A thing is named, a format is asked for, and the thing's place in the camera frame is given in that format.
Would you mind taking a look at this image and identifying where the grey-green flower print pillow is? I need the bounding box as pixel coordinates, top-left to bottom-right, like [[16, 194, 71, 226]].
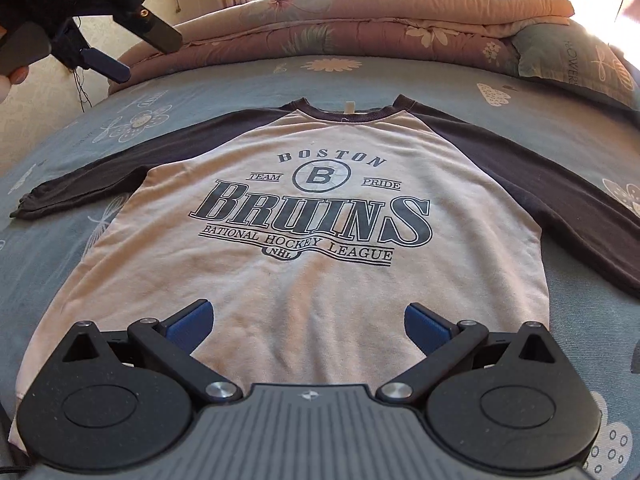
[[510, 17, 640, 112]]

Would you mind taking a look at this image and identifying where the black wall cable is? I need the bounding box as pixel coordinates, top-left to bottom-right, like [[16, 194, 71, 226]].
[[69, 60, 92, 112]]

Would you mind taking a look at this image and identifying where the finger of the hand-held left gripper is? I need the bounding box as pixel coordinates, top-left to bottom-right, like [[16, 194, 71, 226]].
[[114, 7, 184, 55], [53, 20, 132, 84]]

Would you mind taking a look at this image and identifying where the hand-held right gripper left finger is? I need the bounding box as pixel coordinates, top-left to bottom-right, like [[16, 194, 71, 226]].
[[62, 299, 241, 403]]

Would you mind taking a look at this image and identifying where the blue-grey floral bed sheet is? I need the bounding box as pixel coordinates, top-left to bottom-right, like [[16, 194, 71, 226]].
[[0, 52, 640, 480]]

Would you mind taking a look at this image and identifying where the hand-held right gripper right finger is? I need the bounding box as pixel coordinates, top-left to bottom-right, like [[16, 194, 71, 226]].
[[377, 302, 558, 403]]

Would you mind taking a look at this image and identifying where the folded pink floral quilt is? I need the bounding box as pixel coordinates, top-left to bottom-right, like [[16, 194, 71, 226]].
[[107, 0, 576, 97]]

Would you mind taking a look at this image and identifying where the person's left hand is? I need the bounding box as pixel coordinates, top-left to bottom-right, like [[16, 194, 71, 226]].
[[0, 66, 30, 106]]

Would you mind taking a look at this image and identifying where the white sweatshirt with dark sleeves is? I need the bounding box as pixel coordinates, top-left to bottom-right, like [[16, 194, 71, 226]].
[[10, 94, 640, 456]]

